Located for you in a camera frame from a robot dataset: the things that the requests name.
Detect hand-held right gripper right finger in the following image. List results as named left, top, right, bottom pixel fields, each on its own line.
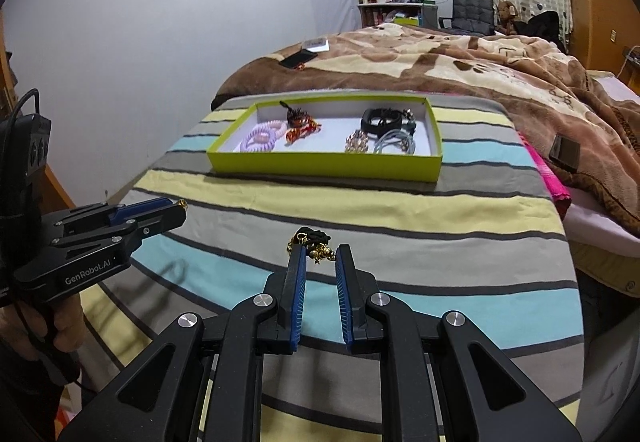
left=335, top=243, right=585, bottom=442

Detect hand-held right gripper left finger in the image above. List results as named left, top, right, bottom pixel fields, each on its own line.
left=57, top=243, right=307, bottom=442

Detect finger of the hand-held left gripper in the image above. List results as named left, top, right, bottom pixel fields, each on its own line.
left=50, top=204, right=189, bottom=268
left=54, top=196, right=174, bottom=232

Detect black hair tie gold charms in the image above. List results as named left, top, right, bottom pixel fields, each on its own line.
left=286, top=227, right=337, bottom=266

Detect purple spiral hair tie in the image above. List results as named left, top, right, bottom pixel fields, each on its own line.
left=242, top=126, right=276, bottom=154

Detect green cardboard box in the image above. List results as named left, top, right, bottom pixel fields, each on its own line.
left=206, top=92, right=445, bottom=183

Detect gold crystal hair tie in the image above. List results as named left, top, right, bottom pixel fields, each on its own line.
left=344, top=129, right=371, bottom=154

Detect person's left hand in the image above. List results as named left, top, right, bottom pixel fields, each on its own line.
left=0, top=293, right=87, bottom=375

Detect striped blanket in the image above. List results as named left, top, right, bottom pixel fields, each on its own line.
left=60, top=94, right=587, bottom=442

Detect black wristband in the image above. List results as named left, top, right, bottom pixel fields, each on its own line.
left=361, top=107, right=405, bottom=132

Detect black smartphone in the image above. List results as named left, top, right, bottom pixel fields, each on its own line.
left=279, top=48, right=319, bottom=71

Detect pink cloth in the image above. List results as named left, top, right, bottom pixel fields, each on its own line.
left=517, top=132, right=571, bottom=221

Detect brown patterned blanket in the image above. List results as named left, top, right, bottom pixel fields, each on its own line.
left=210, top=24, right=640, bottom=239

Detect mattress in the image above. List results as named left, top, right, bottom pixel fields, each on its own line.
left=565, top=72, right=640, bottom=275

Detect white bed base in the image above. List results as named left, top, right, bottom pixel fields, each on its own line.
left=575, top=267, right=640, bottom=425

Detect white desk shelf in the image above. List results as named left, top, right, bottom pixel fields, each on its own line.
left=357, top=1, right=441, bottom=29

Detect black padded chair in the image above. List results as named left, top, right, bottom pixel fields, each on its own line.
left=440, top=0, right=496, bottom=36

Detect brown teddy bear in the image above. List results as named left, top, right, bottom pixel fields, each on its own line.
left=495, top=0, right=519, bottom=37

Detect black clothing pile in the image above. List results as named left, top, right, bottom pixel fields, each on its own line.
left=512, top=11, right=569, bottom=53

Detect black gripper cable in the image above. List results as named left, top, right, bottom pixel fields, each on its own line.
left=7, top=89, right=98, bottom=394

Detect dark brown beaded hair tie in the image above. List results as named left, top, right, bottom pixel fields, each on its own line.
left=279, top=100, right=314, bottom=128

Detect white charger cable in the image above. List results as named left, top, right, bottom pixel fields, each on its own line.
left=618, top=46, right=640, bottom=78

